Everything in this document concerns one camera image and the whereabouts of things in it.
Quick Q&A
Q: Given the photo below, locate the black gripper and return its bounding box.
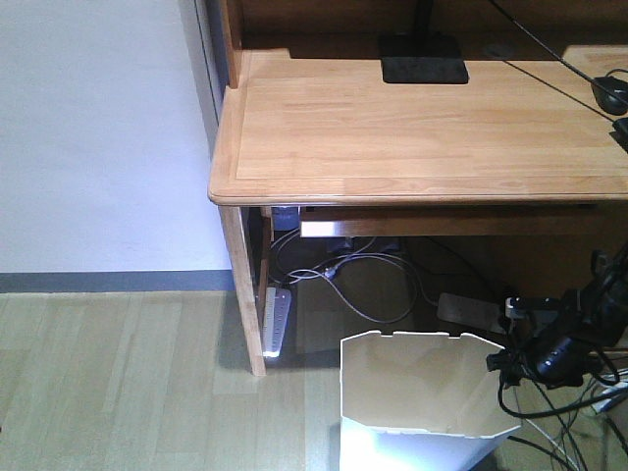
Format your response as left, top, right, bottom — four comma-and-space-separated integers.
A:
486, 348, 544, 388

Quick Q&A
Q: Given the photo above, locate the white plastic trash bin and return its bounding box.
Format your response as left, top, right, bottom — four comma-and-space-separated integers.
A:
340, 331, 521, 470

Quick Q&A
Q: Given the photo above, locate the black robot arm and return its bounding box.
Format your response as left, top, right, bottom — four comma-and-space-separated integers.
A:
486, 247, 627, 389

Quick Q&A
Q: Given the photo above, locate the white power strip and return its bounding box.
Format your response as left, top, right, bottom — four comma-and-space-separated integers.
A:
262, 287, 292, 359

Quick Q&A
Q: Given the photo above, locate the black computer mouse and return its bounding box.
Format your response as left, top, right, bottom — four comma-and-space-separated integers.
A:
592, 77, 627, 116

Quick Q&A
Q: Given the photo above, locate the light wooden desk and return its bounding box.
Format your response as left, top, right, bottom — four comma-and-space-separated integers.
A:
209, 1, 627, 376

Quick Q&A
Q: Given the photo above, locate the black monitor stand base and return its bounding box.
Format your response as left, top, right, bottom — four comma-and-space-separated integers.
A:
378, 33, 469, 84

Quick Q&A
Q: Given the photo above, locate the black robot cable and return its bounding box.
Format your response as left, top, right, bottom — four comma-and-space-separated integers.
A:
496, 342, 628, 471

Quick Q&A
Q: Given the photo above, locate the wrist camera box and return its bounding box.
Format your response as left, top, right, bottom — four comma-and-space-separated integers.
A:
504, 296, 560, 320

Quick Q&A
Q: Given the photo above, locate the white cable on floor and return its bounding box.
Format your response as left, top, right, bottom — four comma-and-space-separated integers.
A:
270, 230, 441, 326

